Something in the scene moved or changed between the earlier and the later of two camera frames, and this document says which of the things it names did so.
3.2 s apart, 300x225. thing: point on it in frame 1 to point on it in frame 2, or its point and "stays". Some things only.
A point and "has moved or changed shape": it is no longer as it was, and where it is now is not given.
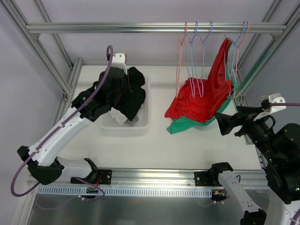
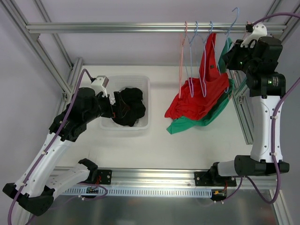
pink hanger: (179, 58) has moved or changed shape
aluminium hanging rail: (220, 27) stays
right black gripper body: (240, 121) to (232, 55)
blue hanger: (234, 42) to (225, 92)
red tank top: (199, 100) has moved or changed shape
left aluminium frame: (31, 37) stays
